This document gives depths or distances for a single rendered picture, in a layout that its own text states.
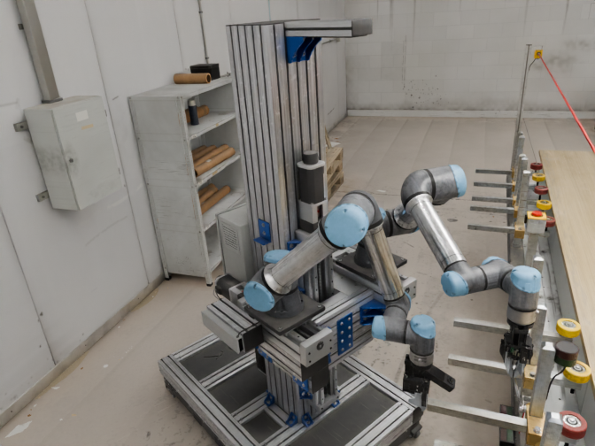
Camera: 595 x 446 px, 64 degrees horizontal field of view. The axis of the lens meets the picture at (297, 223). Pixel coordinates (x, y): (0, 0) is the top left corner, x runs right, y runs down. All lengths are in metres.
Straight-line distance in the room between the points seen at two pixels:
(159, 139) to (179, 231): 0.75
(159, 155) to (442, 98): 6.61
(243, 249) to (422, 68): 7.62
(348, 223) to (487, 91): 8.17
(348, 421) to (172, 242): 2.18
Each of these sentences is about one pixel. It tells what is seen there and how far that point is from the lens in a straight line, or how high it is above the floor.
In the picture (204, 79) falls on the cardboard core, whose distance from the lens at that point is 4.01.
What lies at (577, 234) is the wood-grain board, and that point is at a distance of 2.89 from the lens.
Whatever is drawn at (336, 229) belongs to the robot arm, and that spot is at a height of 1.49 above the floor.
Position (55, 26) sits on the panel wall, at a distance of 3.39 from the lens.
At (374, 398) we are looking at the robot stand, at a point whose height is 0.21.
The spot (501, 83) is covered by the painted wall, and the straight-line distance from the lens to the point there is 9.41.
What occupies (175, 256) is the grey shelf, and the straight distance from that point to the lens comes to 4.10.
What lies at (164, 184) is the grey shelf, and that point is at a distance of 3.85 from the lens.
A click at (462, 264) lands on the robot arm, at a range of 1.48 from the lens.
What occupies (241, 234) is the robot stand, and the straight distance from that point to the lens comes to 2.09.
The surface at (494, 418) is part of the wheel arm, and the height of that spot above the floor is 0.86.
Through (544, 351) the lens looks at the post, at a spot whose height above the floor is 1.12.
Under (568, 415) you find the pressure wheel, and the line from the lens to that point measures 1.76.
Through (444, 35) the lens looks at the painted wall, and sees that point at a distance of 9.32.
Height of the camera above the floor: 2.08
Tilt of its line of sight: 25 degrees down
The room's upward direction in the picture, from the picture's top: 4 degrees counter-clockwise
